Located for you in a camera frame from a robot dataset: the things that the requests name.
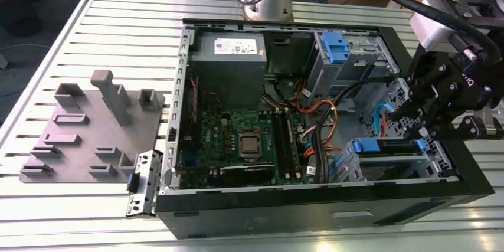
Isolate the hard disk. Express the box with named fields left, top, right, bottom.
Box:
left=352, top=137, right=428, bottom=157

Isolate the black graphics card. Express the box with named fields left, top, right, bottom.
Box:
left=219, top=163, right=276, bottom=184

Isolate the orange wire bundle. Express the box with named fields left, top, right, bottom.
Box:
left=298, top=100, right=344, bottom=157

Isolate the green motherboard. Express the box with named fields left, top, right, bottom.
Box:
left=176, top=107, right=312, bottom=189

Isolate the black RAM slot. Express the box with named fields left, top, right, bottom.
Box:
left=272, top=107, right=291, bottom=178
left=284, top=107, right=303, bottom=178

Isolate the grey parts rack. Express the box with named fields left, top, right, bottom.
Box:
left=18, top=70, right=167, bottom=185

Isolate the blue plastic drive latch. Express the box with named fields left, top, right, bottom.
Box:
left=320, top=32, right=351, bottom=65

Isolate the metal disk bay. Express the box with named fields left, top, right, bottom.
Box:
left=346, top=136, right=434, bottom=182

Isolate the metal expansion slot bracket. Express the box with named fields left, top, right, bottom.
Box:
left=126, top=150, right=164, bottom=217

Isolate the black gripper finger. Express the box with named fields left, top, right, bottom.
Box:
left=420, top=86, right=504, bottom=143
left=394, top=53, right=459, bottom=123

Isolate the CPU socket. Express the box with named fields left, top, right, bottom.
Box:
left=235, top=127, right=267, bottom=163

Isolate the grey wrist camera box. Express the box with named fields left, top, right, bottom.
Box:
left=410, top=0, right=464, bottom=51

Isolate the black cable bundle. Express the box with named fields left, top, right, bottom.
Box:
left=315, top=76, right=395, bottom=184

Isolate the black PC case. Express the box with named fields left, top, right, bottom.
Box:
left=154, top=18, right=496, bottom=240

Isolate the metal optical drive cage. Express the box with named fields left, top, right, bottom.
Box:
left=306, top=31, right=402, bottom=112

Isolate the blue data wire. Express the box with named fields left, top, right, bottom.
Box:
left=372, top=102, right=391, bottom=138

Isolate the silver CPU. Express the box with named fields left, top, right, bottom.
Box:
left=240, top=136, right=263, bottom=154

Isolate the grey power supply unit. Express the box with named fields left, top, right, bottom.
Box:
left=195, top=32, right=267, bottom=110

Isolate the thin red wire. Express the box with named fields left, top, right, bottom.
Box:
left=188, top=76, right=199, bottom=141

